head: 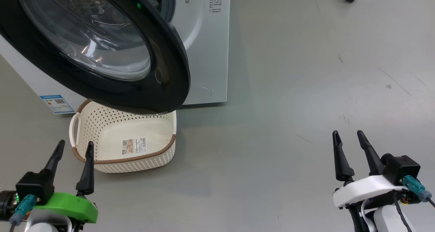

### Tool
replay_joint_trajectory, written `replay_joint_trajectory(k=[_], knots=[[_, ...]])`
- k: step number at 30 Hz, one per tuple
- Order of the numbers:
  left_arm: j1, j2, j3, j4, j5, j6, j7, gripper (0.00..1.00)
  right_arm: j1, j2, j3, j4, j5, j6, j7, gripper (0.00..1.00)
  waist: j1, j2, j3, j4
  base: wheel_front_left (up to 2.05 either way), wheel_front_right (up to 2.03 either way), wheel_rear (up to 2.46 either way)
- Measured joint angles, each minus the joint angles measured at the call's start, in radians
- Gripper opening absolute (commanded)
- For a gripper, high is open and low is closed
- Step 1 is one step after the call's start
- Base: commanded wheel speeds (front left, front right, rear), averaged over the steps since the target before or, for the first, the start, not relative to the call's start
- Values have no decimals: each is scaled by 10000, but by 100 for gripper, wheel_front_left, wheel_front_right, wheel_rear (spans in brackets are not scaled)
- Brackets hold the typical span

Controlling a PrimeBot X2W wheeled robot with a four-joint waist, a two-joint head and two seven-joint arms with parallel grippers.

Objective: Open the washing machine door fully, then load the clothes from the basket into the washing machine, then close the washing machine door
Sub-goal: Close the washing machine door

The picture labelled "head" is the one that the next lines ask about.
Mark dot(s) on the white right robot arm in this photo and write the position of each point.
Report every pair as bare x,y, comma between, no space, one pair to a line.
384,220

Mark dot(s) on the cream perforated laundry basket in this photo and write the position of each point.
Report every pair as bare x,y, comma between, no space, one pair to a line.
136,164

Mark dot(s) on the blue energy label sticker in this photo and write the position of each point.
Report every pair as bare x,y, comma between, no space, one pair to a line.
57,104

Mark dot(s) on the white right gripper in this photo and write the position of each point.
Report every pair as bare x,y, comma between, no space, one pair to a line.
363,191

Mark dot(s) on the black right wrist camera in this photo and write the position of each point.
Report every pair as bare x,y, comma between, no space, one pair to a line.
402,167

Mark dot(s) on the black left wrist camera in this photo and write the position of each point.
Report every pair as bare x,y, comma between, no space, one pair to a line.
34,188

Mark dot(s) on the basket product label sticker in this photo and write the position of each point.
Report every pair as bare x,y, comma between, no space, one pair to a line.
134,146

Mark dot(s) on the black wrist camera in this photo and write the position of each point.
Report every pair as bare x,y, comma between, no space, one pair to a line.
34,188
402,167

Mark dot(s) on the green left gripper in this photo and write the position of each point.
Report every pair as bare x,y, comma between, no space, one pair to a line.
71,206

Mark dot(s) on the dark washing machine door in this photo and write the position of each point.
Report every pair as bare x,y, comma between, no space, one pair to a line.
163,72

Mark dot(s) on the white front-load washing machine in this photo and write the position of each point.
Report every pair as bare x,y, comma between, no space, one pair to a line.
207,55

